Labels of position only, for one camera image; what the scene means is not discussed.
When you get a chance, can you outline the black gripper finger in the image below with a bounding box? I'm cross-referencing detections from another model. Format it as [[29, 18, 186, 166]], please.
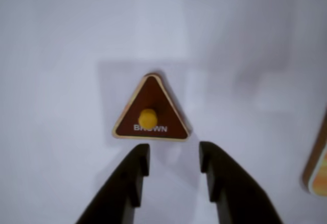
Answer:
[[75, 143, 150, 224], [200, 141, 283, 224]]

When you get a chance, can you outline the brown triangle piece yellow pin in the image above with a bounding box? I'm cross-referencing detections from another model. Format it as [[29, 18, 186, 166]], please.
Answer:
[[111, 73, 192, 142]]

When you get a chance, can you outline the wooden shapes puzzle board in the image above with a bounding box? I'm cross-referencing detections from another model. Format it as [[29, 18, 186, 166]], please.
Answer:
[[302, 111, 327, 197]]

